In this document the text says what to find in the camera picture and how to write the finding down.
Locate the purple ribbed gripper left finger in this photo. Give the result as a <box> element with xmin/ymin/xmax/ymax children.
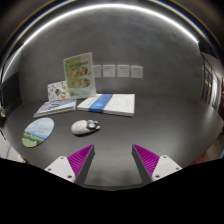
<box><xmin>45</xmin><ymin>145</ymin><xmax>95</xmax><ymax>184</ymax></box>

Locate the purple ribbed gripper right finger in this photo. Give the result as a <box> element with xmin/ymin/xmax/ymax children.
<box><xmin>132</xmin><ymin>144</ymin><xmax>181</xmax><ymax>183</ymax></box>

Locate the white grey computer mouse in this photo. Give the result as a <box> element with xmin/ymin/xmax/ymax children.
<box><xmin>71</xmin><ymin>120</ymin><xmax>100</xmax><ymax>135</ymax></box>

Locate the oval landscape mouse pad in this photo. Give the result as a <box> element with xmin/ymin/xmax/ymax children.
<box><xmin>22</xmin><ymin>118</ymin><xmax>54</xmax><ymax>148</ymax></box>

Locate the grey patterned booklet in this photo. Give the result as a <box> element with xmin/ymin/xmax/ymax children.
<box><xmin>34</xmin><ymin>98</ymin><xmax>76</xmax><ymax>117</ymax></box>

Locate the white book with blue band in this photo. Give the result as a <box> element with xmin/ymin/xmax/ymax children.
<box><xmin>77</xmin><ymin>94</ymin><xmax>135</xmax><ymax>117</ymax></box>

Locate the small colourful illustrated card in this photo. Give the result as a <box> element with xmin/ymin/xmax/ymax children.
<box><xmin>47</xmin><ymin>81</ymin><xmax>69</xmax><ymax>101</ymax></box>

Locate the green standing leaflet display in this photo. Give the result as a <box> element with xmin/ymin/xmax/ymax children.
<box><xmin>63</xmin><ymin>52</ymin><xmax>96</xmax><ymax>99</ymax></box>

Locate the white wall plate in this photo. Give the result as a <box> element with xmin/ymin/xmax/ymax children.
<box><xmin>93</xmin><ymin>65</ymin><xmax>102</xmax><ymax>78</ymax></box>
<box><xmin>131</xmin><ymin>66</ymin><xmax>143</xmax><ymax>78</ymax></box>
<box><xmin>103</xmin><ymin>65</ymin><xmax>116</xmax><ymax>77</ymax></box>
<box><xmin>117</xmin><ymin>65</ymin><xmax>130</xmax><ymax>78</ymax></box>

